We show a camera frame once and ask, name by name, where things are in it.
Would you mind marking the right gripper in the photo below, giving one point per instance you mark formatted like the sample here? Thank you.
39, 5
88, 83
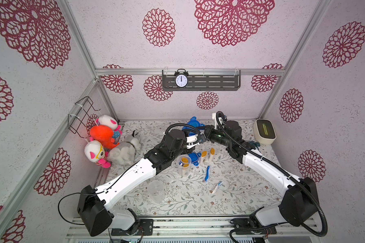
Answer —
210, 133

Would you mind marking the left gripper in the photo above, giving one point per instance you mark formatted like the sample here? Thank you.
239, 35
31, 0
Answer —
186, 151

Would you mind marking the clear plastic container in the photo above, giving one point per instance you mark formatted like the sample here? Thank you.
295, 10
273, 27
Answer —
179, 165
156, 191

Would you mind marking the blue container lid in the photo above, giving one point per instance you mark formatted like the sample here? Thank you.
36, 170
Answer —
193, 122

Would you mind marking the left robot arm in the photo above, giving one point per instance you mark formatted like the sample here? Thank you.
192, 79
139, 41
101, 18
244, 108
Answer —
96, 206

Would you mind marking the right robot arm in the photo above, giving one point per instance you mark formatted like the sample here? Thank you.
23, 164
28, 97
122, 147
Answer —
299, 205

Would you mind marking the lower middle blue lid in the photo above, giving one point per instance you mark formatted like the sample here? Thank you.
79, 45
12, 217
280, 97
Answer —
195, 158

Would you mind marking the teal alarm clock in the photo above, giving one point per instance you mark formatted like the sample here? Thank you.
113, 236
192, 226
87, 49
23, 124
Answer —
254, 145

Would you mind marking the cream box with green window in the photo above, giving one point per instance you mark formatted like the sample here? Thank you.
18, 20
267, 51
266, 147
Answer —
264, 131

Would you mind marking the wrapped toothbrush lower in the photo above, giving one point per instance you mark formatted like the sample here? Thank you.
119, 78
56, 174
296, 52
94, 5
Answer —
216, 188

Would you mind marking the white small plush dog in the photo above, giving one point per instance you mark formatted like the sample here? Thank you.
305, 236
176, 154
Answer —
124, 153

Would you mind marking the black alarm clock on shelf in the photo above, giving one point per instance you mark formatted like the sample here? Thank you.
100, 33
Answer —
181, 78

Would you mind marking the upper white pink plush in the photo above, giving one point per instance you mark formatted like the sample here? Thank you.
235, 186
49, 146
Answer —
108, 121

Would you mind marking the white pink plush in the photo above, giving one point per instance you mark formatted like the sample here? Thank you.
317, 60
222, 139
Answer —
95, 153
108, 121

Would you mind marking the red plush toy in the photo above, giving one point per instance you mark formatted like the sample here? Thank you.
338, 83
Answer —
104, 135

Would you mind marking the lower white pink plush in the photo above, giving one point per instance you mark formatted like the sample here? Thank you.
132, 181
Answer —
95, 153

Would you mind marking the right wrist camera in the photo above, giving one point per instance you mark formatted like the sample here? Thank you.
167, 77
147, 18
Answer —
217, 120

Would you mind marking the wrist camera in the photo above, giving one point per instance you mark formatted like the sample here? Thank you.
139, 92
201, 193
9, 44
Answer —
217, 120
192, 141

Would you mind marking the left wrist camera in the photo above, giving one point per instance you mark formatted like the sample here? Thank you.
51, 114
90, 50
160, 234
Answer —
192, 141

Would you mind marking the grey wall shelf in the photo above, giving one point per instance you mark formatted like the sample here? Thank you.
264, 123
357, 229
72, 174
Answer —
203, 82

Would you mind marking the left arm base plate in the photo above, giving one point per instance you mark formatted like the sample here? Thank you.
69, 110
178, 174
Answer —
144, 227

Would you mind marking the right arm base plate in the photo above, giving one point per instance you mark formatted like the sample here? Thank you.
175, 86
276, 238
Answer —
249, 226

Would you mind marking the black wire basket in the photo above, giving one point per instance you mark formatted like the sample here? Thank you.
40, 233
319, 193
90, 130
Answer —
75, 121

